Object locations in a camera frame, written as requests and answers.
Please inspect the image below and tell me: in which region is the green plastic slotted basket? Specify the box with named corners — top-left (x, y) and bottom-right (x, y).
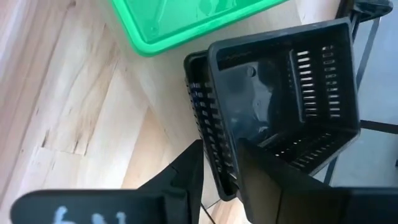
top-left (110, 0), bottom-right (289, 57)

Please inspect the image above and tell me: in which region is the black plastic slotted basket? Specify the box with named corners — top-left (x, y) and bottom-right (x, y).
top-left (183, 50), bottom-right (242, 202)
top-left (207, 17), bottom-right (361, 200)

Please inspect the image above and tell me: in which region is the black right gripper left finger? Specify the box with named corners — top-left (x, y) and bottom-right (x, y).
top-left (11, 139), bottom-right (205, 224)

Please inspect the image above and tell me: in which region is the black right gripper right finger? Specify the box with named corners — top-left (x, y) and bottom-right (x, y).
top-left (238, 139), bottom-right (398, 224)

